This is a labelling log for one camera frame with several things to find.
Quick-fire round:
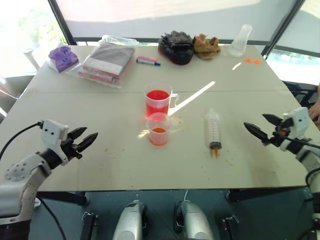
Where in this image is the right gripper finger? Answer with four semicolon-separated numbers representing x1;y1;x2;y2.
261;113;284;126
243;121;270;145

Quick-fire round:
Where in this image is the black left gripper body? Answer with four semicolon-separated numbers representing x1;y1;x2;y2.
60;134;84;164

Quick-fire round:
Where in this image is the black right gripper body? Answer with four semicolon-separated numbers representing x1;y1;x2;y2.
261;118;294;148

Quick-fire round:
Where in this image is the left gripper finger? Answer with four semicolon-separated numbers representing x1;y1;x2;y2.
75;132;99;153
67;126;89;141

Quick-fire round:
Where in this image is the large clear plastic syringe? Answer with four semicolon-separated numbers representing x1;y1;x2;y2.
204;108;223;159

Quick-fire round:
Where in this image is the small clear measuring cup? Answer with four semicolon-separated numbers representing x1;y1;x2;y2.
145;112;176;147

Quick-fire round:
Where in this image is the large clear cup red liquid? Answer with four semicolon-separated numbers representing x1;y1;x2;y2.
143;83;180;121

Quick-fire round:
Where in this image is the black chair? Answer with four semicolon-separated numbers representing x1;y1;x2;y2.
281;79;320;107

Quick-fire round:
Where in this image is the purple object in bag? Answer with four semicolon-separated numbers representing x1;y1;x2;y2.
47;45;79;74

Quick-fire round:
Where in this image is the black stand with metal clasp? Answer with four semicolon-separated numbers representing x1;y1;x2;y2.
220;214;241;240
80;211;99;240

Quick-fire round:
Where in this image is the plastic bag with grey fabric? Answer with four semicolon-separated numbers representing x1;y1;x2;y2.
66;34;139;89

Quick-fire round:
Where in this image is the silver rounded robot leg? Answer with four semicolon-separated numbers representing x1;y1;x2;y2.
173;199;215;240
111;199;149;240

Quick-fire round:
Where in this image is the brown crumpled cloth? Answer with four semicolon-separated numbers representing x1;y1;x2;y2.
192;33;222;61

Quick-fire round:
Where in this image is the blue capped marker pen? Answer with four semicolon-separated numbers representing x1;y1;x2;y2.
135;58;162;68

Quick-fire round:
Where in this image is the black crumpled cloth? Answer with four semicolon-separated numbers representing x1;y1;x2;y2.
157;30;195;67

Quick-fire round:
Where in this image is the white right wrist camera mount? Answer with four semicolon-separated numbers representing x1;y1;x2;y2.
282;107;311;134

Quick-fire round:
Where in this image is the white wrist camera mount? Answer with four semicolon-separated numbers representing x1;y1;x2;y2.
40;119;70;166
282;107;311;134

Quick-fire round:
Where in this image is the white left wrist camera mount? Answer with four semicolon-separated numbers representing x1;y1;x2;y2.
40;119;70;166

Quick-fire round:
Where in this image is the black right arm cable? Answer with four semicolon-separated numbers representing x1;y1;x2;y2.
284;135;320;149

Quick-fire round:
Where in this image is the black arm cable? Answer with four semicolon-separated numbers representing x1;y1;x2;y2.
0;121;43;161
284;135;320;149

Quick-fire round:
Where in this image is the black table frame bar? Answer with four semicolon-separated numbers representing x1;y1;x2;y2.
36;191;91;207

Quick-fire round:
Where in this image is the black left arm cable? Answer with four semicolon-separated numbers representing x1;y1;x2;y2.
0;121;43;161

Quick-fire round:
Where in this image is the black floor cable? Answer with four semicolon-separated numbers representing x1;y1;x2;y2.
36;196;69;240

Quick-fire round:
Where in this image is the white post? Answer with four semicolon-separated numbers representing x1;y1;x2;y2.
23;48;41;74

